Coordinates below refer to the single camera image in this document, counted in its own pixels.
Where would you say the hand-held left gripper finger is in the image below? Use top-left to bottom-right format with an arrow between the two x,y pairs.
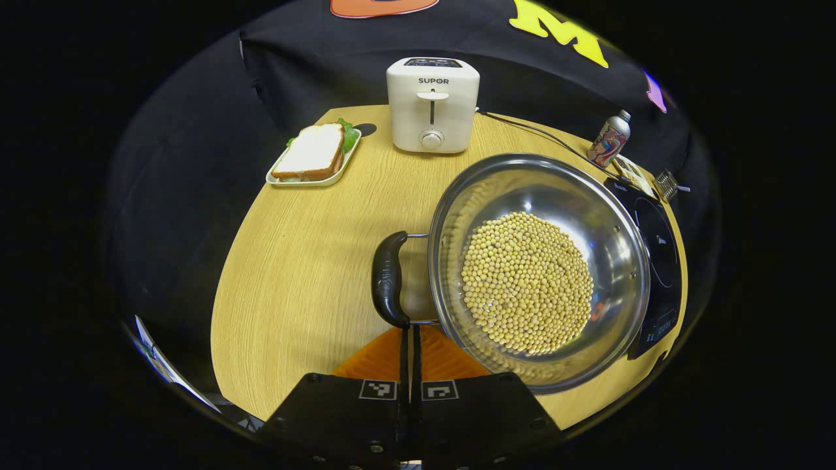
413,324 -> 566,470
258,326 -> 413,470

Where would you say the pile of yellow soybeans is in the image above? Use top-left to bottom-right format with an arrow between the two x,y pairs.
461,211 -> 595,356

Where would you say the stainless steel pot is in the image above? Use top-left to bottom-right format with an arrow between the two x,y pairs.
371,153 -> 652,396

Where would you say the black induction cooktop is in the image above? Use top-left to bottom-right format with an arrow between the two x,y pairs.
604,176 -> 683,361

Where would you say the pale green rectangular tray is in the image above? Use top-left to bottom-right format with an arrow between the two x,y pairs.
266,127 -> 362,188

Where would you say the sandwich with lettuce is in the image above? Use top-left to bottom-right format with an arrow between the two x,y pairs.
271,118 -> 359,182

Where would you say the white toaster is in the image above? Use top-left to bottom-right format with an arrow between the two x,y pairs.
386,57 -> 481,154

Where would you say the white divided bean dish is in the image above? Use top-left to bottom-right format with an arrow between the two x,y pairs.
614,155 -> 657,196

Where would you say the silver printed drink bottle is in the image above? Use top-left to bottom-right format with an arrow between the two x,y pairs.
587,110 -> 632,168

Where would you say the black power cable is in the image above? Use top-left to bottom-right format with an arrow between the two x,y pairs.
477,110 -> 621,180

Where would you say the wire mesh holder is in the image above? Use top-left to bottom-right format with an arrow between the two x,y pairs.
655,168 -> 691,202

